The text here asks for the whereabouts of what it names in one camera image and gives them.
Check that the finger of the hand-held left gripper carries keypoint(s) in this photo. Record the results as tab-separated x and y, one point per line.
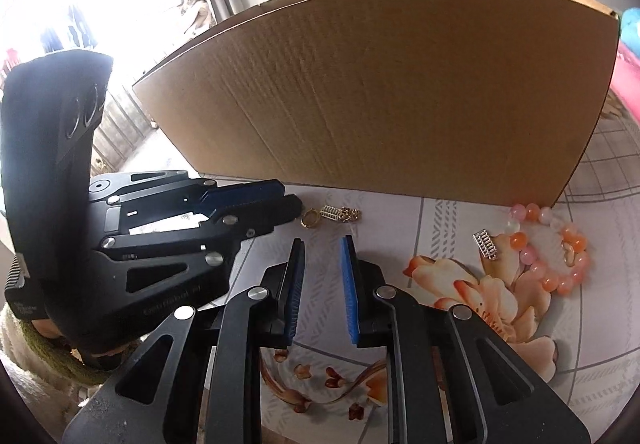
270	214
240	194

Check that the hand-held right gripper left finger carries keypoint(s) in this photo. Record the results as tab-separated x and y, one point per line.
292	294

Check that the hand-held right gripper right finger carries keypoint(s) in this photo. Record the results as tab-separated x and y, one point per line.
350	294

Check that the silver ribbed clasp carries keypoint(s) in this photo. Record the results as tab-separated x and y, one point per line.
331	213
486	245

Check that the brown cardboard box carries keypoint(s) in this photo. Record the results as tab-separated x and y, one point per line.
375	98

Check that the gold pendant charm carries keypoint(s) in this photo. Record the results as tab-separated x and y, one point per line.
567	254

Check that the person's left forearm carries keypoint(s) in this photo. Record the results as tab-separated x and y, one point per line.
45	359

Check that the person's left hand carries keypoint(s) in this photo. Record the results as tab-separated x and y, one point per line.
49	329

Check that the metal balcony railing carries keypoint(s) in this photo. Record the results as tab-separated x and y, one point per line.
120	123

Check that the row of hanging clothes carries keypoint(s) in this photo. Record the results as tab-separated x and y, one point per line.
75	31

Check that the pink floral blanket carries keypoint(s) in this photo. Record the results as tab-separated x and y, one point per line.
629	78

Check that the blue patterned cloth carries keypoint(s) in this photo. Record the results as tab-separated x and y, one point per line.
631	26

